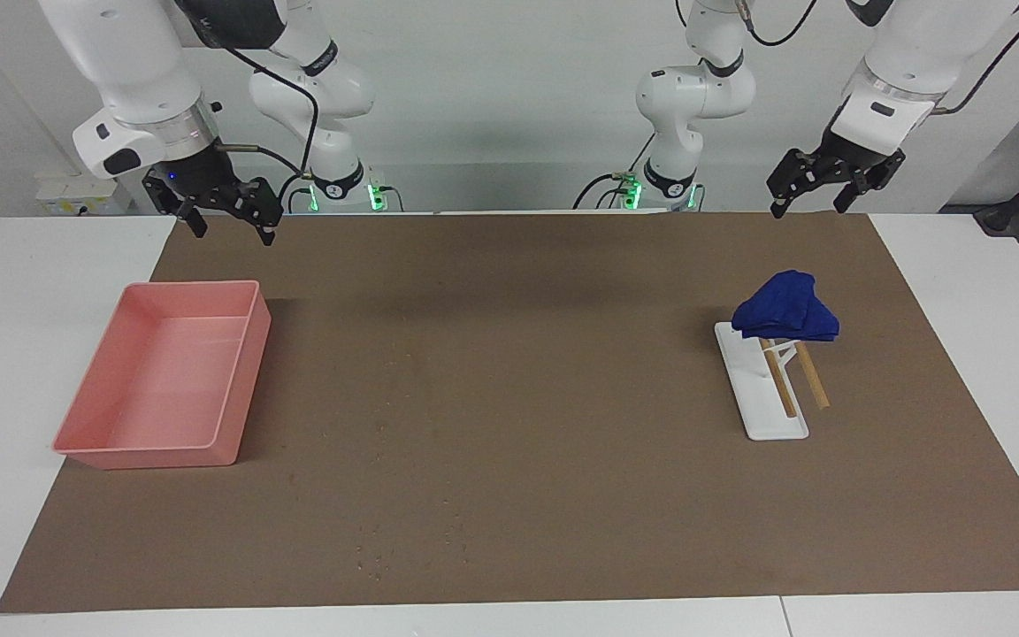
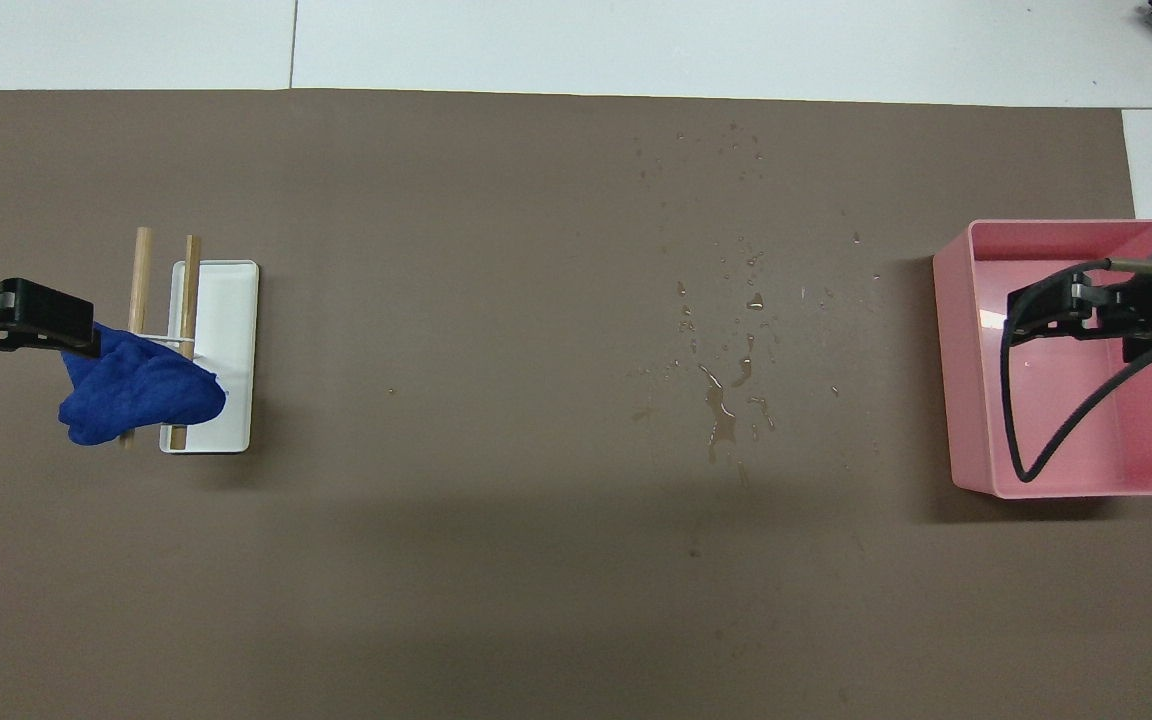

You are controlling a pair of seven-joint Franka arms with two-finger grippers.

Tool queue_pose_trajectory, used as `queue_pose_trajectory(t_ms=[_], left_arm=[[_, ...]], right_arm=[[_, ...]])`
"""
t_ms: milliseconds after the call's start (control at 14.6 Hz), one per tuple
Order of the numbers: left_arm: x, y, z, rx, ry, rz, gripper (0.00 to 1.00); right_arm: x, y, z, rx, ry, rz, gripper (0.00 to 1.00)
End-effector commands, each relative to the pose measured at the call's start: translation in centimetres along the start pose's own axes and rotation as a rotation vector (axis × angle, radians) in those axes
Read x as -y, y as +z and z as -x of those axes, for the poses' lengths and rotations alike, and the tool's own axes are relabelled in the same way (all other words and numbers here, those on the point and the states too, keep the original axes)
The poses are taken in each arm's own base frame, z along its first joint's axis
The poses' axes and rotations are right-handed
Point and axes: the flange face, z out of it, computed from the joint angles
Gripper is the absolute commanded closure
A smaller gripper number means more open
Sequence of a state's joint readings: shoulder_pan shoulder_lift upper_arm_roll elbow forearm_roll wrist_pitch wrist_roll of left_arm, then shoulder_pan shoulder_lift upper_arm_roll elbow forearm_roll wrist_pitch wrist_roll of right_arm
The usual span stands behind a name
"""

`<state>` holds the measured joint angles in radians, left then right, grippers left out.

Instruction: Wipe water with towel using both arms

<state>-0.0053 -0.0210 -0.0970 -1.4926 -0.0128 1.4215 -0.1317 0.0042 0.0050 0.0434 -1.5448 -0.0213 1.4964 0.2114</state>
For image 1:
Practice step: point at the brown table mat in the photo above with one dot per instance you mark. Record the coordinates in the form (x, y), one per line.
(509, 398)

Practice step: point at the blue cloth towel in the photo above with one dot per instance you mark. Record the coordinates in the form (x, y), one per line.
(788, 305)

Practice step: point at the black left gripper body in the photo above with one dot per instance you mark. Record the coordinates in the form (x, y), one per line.
(846, 159)

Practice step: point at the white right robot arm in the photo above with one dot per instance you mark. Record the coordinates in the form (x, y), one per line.
(147, 62)

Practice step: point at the white power strip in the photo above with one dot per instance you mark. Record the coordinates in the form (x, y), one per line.
(76, 190)

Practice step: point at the white rack with wooden rods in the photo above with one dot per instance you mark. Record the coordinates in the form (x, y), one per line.
(766, 416)

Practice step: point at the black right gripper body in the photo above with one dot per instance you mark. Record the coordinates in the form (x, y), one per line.
(209, 181)

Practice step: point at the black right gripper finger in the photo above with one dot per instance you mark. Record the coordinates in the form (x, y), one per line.
(266, 228)
(194, 219)

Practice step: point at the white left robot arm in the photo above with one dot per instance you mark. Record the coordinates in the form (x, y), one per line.
(695, 97)

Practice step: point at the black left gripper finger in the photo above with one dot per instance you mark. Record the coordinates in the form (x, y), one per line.
(849, 196)
(779, 199)

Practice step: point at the black stand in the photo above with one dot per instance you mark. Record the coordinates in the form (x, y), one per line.
(1018, 199)

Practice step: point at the pink plastic bin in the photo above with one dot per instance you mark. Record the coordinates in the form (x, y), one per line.
(164, 380)

